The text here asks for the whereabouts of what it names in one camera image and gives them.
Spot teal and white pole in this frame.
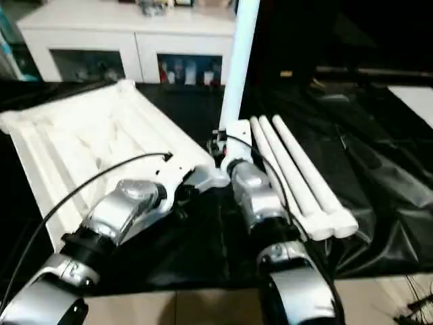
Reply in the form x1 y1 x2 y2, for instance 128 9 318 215
0 6 45 82

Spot white plastic table leg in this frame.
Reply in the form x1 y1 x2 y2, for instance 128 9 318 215
272 114 359 238
218 0 261 133
249 116 315 238
258 116 336 242

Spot white glass door cabinet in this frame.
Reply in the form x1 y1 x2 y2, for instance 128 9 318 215
16 0 237 84

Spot black tangled wires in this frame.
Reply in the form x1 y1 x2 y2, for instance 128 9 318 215
395 274 433 325

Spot long black rod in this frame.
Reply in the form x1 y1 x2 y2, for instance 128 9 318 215
316 66 433 77

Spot small grey patterned ornament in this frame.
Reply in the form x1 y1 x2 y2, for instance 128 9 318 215
137 0 170 16

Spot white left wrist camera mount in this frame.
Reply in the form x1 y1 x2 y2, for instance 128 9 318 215
155 154 204 211

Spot flat white board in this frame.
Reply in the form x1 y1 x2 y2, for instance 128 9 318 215
387 85 433 129

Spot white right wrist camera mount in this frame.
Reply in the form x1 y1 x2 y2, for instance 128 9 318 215
223 118 253 170

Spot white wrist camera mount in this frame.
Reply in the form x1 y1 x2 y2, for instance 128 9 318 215
223 118 253 170
155 154 204 211

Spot black left wrist camera cable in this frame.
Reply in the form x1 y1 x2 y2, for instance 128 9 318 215
6 152 173 299

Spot black work mat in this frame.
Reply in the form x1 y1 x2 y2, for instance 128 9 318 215
0 79 433 295

